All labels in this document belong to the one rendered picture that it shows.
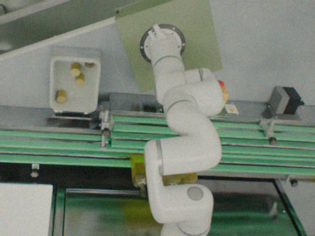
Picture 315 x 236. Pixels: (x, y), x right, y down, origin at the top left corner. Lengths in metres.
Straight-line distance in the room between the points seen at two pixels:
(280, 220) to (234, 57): 0.65
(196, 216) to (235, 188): 0.84
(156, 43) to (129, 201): 0.59
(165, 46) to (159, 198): 0.56
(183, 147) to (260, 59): 0.82
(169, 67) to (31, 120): 0.62
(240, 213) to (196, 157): 0.81
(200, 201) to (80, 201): 0.69
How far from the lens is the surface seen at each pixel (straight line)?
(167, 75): 1.20
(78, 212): 1.53
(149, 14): 1.40
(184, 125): 0.98
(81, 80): 1.53
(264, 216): 1.76
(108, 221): 1.51
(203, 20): 1.44
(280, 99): 1.72
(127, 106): 1.56
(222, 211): 1.70
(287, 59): 1.73
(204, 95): 1.08
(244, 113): 1.68
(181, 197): 0.97
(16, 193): 1.59
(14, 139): 1.56
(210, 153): 0.94
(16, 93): 1.66
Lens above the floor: 2.12
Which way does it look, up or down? 53 degrees down
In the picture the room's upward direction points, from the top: 174 degrees clockwise
